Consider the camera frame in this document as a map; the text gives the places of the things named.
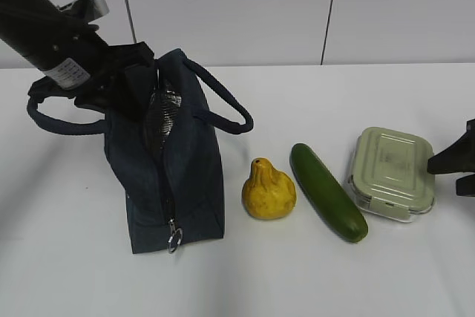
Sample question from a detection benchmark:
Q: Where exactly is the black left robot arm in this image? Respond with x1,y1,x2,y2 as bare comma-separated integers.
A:
1,0,153,120

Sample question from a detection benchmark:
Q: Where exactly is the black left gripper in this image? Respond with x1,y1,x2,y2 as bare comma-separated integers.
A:
28,29,155,122

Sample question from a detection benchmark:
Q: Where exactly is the dark blue insulated lunch bag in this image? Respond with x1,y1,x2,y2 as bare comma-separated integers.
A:
27,49,254,254

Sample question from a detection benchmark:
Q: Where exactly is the yellow toy pear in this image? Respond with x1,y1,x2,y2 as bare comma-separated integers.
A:
241,157,297,220

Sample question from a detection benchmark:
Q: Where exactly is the green lidded glass container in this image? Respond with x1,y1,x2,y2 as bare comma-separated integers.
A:
343,127,435,223

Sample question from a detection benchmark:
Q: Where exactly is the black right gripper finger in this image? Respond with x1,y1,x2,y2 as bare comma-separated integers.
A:
427,120,474,174
456,174,475,197

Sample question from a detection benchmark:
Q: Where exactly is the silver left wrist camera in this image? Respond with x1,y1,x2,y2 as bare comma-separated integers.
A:
57,0,109,23

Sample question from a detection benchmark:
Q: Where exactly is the green toy cucumber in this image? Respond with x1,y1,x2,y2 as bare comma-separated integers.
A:
289,143,369,244

